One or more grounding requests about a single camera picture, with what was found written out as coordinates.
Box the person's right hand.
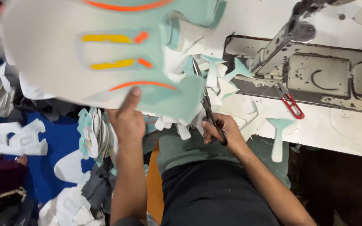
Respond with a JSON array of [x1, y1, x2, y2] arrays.
[[201, 113, 247, 156]]

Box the person's left hand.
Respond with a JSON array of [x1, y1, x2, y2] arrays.
[[106, 87, 146, 154]]

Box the black metal scissors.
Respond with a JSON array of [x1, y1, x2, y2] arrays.
[[192, 57, 229, 147]]

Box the white and mint shoe piece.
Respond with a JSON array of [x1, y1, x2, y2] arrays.
[[0, 0, 227, 123]]

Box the person's green shirt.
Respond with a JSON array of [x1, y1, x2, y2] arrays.
[[156, 127, 291, 189]]

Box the pile of mint and white offcuts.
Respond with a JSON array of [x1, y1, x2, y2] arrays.
[[154, 54, 254, 140]]

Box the mint and white T-shaped cutout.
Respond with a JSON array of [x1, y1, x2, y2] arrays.
[[266, 118, 296, 163]]

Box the stack of mint shoe upper pieces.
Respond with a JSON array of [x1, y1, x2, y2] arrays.
[[77, 107, 119, 167]]

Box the grey industrial sewing machine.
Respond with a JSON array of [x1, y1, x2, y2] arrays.
[[224, 0, 362, 115]]

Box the blue cloth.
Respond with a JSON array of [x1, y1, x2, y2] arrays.
[[0, 111, 97, 204]]

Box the heap of white cutout pieces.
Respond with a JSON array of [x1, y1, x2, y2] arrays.
[[38, 149, 106, 226]]

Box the red handled thread snips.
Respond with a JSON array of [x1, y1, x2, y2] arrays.
[[275, 82, 305, 120]]

